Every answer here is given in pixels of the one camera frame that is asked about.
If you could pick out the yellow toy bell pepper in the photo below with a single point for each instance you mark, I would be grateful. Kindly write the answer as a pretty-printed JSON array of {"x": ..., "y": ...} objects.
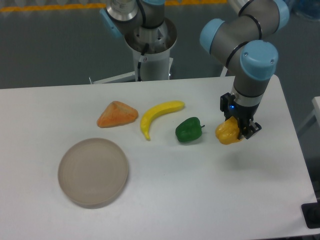
[{"x": 228, "y": 132}]

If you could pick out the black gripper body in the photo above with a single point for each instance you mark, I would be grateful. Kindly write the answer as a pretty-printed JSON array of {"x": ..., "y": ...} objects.
[{"x": 230, "y": 108}]

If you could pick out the beige round plate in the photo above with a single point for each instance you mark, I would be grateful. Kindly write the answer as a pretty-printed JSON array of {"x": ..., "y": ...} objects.
[{"x": 93, "y": 172}]

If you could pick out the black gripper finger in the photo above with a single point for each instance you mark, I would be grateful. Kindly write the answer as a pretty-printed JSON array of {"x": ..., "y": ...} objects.
[{"x": 247, "y": 128}]

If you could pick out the black clamp at table edge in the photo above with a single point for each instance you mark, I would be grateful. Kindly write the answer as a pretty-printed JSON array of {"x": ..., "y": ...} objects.
[{"x": 311, "y": 214}]

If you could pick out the white furniture at right edge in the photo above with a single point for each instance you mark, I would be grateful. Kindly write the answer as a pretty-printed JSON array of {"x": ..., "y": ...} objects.
[{"x": 312, "y": 118}]

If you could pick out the green toy bell pepper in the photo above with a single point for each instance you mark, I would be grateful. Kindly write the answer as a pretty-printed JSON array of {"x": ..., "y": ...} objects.
[{"x": 189, "y": 130}]

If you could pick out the yellow toy banana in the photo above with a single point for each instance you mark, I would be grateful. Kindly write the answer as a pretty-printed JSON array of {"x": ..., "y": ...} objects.
[{"x": 157, "y": 111}]

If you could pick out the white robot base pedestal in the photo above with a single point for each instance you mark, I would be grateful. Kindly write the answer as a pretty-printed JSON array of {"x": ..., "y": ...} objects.
[{"x": 150, "y": 53}]

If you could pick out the orange toy sandwich triangle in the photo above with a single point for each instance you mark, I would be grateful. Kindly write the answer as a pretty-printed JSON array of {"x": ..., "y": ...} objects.
[{"x": 117, "y": 114}]

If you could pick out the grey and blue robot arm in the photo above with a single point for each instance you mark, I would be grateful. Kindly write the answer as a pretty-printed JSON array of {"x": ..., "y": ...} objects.
[{"x": 238, "y": 45}]

